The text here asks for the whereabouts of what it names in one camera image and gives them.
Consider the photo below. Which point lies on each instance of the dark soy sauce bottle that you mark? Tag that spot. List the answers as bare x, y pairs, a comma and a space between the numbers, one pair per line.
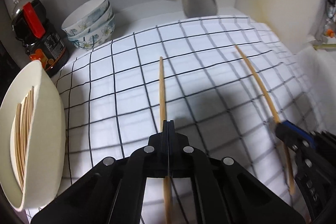
38, 35

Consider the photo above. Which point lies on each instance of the bottom floral ceramic bowl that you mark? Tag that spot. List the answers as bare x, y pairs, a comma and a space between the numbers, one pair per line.
95, 38

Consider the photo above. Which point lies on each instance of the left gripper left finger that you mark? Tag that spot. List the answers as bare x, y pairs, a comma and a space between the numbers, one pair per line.
158, 159

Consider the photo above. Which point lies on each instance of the large white round basin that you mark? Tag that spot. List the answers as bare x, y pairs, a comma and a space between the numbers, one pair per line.
46, 140

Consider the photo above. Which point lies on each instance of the floral ceramic bowl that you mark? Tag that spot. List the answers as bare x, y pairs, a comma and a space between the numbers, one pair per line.
84, 16
95, 38
103, 19

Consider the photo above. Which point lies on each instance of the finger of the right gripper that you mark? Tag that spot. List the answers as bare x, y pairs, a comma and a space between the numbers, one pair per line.
288, 133
304, 135

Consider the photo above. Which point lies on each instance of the top floral ceramic bowl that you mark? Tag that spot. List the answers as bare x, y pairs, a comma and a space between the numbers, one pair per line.
84, 16

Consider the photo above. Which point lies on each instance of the white checkered cloth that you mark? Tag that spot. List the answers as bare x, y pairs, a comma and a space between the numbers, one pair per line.
111, 96

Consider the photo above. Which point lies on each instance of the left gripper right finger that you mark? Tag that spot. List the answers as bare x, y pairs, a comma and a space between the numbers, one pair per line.
176, 155

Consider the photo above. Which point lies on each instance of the middle floral ceramic bowl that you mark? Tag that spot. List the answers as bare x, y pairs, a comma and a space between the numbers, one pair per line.
103, 19

